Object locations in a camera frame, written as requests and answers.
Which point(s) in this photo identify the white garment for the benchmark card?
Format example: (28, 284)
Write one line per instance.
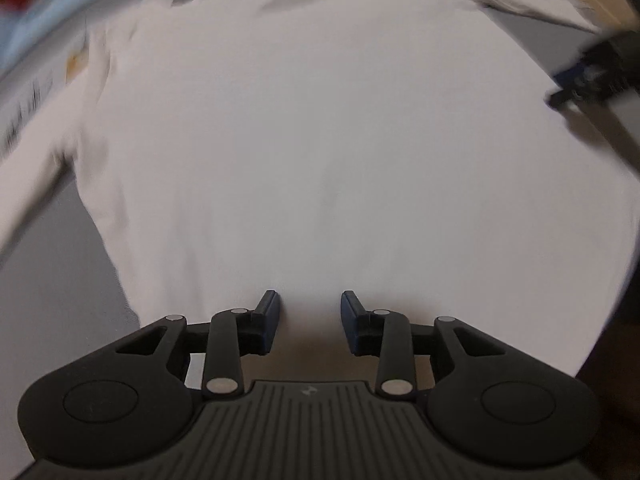
(320, 135)

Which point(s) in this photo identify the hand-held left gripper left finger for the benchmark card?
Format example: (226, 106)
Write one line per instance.
(267, 320)

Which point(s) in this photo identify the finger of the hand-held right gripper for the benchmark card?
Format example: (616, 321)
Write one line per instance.
(575, 74)

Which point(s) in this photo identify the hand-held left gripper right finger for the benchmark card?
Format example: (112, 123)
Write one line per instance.
(351, 320)

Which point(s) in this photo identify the light blue bed sheet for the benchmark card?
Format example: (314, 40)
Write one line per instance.
(60, 5)

